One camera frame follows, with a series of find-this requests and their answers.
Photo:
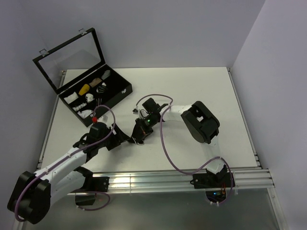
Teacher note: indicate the yellow rolled sock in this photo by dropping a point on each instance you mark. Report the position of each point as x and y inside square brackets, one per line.
[84, 89]

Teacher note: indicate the black white striped rolled sock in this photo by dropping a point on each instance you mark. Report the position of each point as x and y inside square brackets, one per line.
[102, 88]

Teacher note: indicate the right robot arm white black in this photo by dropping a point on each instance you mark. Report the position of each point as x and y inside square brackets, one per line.
[199, 120]

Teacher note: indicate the aluminium frame rail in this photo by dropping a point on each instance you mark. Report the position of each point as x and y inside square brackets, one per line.
[173, 181]

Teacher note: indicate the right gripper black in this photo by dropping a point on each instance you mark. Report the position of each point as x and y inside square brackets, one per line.
[142, 132]

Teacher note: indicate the black display case with lid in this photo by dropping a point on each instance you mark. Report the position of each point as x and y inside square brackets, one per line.
[76, 62]

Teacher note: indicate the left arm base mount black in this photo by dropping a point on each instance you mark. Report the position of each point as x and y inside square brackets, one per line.
[95, 190]

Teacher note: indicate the tan rolled sock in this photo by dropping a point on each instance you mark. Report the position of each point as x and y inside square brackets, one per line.
[95, 82]

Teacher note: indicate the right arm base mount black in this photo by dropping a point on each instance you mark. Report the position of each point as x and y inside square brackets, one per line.
[210, 181]

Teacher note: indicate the white crumpled sock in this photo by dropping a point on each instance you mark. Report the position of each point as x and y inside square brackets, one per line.
[85, 113]

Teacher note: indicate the white black patterned rolled sock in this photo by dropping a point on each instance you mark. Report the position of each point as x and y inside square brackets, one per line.
[77, 108]

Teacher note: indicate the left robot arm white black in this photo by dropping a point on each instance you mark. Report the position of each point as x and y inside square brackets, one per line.
[35, 192]

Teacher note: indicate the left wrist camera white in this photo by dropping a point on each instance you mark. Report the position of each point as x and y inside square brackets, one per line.
[103, 119]

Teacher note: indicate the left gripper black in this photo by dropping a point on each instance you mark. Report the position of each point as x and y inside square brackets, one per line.
[117, 138]

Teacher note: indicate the white grey rolled sock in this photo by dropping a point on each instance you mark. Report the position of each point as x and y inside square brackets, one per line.
[89, 97]

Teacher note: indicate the black ankle sock white cuff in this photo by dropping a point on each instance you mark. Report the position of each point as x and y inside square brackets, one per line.
[133, 140]

